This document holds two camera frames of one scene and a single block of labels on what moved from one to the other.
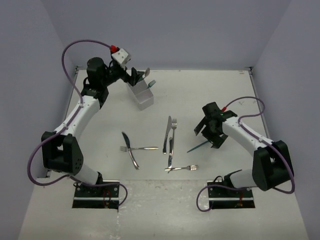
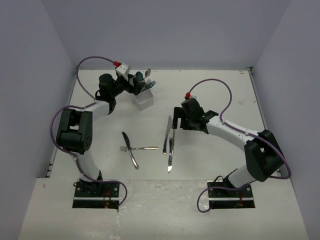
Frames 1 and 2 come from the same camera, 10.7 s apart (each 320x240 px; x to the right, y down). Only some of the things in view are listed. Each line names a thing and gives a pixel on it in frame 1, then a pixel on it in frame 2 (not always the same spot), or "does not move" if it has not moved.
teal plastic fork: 196,147 → 148,86
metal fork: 191,167 → 147,83
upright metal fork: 174,124 does not move
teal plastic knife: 151,83 does not move
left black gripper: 135,75 → 137,85
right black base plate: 223,198 does not move
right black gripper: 216,141 → 180,113
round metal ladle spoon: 147,71 does not move
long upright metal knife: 169,127 does not move
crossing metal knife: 171,152 does not move
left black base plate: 104,197 does not move
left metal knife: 126,139 does not move
